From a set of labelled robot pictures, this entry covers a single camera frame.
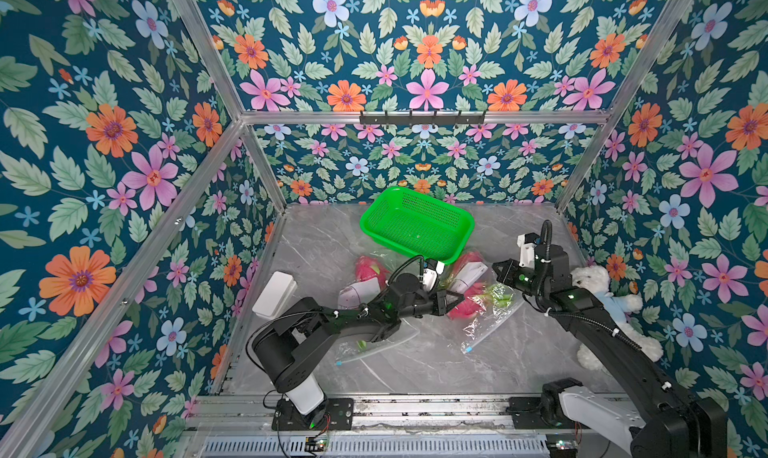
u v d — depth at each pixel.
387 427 0.72
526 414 0.72
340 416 0.73
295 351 0.45
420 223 1.15
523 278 0.68
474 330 0.75
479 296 0.78
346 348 0.84
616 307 0.83
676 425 0.37
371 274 0.88
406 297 0.65
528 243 0.72
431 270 0.76
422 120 0.92
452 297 0.82
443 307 0.73
